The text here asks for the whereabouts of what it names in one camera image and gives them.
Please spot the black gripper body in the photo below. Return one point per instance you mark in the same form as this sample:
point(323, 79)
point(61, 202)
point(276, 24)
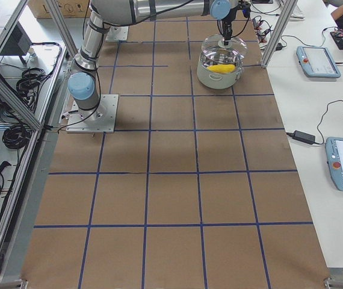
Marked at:
point(227, 29)

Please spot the glass pot lid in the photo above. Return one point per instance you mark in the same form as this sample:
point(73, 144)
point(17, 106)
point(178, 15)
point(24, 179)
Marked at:
point(213, 50)

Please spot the yellow corn cob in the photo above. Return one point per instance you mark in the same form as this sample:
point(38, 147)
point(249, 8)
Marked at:
point(222, 68)

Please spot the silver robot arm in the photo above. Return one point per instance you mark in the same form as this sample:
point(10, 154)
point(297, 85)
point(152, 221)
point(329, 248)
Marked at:
point(140, 59)

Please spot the pale green cooking pot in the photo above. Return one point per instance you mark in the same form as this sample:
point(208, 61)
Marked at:
point(218, 80)

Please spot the far blue teach pendant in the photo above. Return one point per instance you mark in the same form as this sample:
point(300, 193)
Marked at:
point(317, 62)

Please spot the black power adapter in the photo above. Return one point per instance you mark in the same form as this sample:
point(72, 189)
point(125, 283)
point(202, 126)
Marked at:
point(302, 137)

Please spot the brown paper table cover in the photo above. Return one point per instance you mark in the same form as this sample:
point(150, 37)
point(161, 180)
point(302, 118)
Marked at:
point(217, 205)

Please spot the cardboard box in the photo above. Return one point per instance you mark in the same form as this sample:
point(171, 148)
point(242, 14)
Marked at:
point(68, 8)

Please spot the aluminium frame post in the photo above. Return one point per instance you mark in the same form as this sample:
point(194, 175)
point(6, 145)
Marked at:
point(278, 31)

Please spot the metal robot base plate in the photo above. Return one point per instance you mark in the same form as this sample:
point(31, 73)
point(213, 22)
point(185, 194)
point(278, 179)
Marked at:
point(101, 120)

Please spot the aluminium frame rail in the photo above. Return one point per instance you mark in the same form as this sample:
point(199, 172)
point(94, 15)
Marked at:
point(27, 136)

